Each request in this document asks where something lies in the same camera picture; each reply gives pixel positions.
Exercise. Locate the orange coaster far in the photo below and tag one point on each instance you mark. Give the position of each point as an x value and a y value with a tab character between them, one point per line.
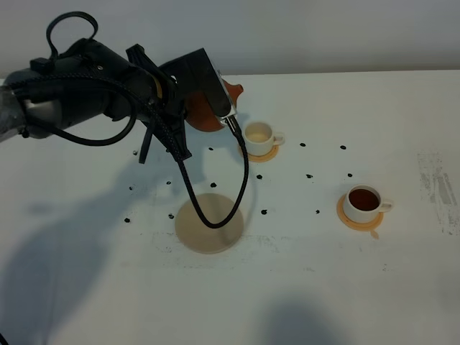
264	157

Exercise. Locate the orange coaster near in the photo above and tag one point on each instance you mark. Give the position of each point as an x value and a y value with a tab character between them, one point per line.
364	227

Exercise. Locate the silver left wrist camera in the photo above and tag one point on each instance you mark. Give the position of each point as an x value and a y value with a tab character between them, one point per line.
194	66

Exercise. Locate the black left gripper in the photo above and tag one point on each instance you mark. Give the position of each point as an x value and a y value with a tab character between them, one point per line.
136	85

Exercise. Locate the white teacup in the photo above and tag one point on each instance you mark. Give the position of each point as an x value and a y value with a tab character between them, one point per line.
363	204
260	138

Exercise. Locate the white teacup near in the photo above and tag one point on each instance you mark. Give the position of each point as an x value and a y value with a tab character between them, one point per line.
363	204

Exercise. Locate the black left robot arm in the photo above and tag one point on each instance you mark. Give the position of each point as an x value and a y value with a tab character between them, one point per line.
39	102

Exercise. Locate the beige round teapot coaster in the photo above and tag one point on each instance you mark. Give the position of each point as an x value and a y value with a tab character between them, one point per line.
195	235

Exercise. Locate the orange coaster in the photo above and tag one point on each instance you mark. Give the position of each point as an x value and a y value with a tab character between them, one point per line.
364	227
264	157

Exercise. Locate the white teacup far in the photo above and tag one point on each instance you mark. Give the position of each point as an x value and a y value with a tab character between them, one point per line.
260	138

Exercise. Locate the brown clay teapot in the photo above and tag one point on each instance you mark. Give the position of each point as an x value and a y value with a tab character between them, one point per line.
211	104

